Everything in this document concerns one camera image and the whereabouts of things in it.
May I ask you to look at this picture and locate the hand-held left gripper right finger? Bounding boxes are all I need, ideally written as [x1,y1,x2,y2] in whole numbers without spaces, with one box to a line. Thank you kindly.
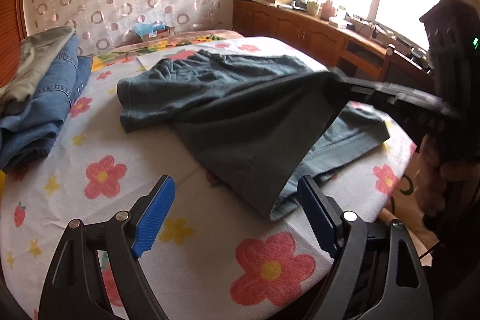
[297,175,436,320]

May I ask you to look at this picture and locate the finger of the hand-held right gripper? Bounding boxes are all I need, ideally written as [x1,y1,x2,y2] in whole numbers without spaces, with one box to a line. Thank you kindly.
[329,67,432,107]

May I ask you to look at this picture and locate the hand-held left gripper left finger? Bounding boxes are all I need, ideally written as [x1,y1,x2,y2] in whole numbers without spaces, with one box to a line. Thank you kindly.
[37,175,176,320]

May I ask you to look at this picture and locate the person's right hand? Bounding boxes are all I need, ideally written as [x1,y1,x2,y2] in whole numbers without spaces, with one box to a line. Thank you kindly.
[415,135,480,231]

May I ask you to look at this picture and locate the wooden chair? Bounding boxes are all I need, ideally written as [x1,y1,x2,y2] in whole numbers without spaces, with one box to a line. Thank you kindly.
[337,43,396,83]

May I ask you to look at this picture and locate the white floral bed sheet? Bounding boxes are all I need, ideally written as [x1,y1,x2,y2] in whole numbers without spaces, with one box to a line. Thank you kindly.
[0,36,417,320]

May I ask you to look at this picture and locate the wooden cabinet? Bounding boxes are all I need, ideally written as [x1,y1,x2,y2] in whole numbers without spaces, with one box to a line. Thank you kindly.
[232,0,432,88]

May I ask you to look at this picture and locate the folded blue jeans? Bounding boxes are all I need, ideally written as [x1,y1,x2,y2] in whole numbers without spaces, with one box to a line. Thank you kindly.
[0,32,93,173]

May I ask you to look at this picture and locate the colourful floral blanket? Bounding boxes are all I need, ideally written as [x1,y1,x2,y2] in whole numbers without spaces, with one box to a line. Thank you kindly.
[92,28,248,71]

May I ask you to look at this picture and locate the small box with blue bag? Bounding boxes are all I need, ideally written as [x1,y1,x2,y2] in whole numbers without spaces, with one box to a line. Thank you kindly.
[136,21,176,42]

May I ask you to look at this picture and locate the folded grey-green garment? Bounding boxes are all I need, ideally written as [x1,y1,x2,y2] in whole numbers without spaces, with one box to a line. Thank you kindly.
[0,26,76,114]

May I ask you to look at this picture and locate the wooden slatted wardrobe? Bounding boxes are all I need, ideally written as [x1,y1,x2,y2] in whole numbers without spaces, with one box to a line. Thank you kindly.
[0,0,29,88]

